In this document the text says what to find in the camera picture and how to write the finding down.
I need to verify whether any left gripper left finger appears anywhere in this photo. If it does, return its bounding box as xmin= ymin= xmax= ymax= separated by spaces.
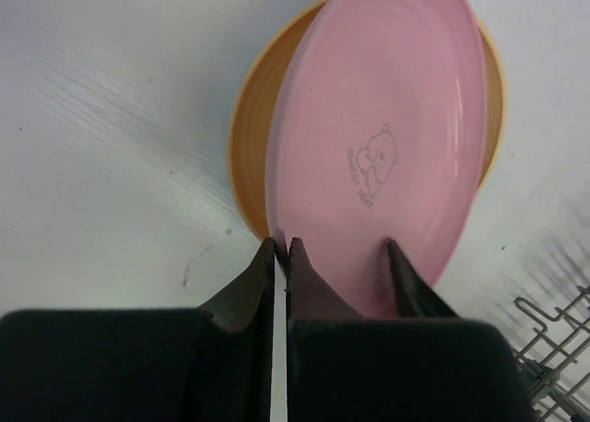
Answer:
xmin=1 ymin=240 xmax=275 ymax=421

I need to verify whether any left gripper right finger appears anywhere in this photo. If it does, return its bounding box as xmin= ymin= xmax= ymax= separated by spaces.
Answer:
xmin=287 ymin=239 xmax=535 ymax=421

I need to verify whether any pink plate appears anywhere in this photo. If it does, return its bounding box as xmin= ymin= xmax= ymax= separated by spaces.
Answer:
xmin=265 ymin=0 xmax=488 ymax=318

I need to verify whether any orange yellow plate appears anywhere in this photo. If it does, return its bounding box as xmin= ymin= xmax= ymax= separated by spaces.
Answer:
xmin=227 ymin=0 xmax=508 ymax=240

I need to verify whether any grey wire dish rack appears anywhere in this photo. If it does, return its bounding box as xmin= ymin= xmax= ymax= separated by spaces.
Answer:
xmin=513 ymin=286 xmax=589 ymax=421

